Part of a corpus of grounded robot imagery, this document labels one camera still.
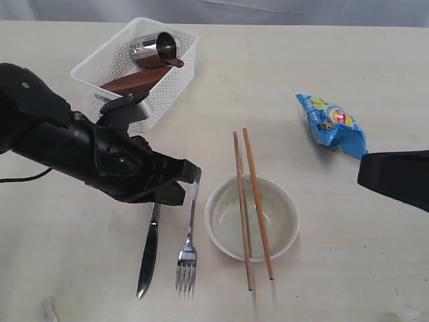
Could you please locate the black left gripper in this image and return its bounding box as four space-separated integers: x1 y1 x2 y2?
85 123 202 205

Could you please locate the brown wooden chopstick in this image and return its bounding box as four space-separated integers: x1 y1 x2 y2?
233 131 254 291
242 127 274 280

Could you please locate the blue snack chip bag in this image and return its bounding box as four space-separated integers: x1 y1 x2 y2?
296 94 368 160

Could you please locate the brown wooden chopstick front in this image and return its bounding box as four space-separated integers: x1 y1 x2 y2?
242 127 274 280

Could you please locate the stainless steel fork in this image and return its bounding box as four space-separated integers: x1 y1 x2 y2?
175 168 202 294

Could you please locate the stainless steel table knife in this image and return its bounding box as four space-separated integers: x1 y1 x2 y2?
136 203 161 299

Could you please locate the floral ceramic bowl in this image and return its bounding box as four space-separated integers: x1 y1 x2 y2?
204 174 300 262

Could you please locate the dark spoon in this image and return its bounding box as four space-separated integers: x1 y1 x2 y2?
164 58 184 68

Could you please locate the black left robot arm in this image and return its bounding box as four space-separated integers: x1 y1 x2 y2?
1 62 201 206

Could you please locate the brown wooden plate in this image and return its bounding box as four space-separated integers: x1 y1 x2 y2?
101 66 172 96

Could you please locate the shiny metal cup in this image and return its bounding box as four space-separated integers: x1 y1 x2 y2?
129 32 178 68

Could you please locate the white woven plastic basket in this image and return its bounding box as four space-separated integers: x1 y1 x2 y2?
70 17 198 133

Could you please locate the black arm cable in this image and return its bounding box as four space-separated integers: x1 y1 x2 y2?
0 166 54 184

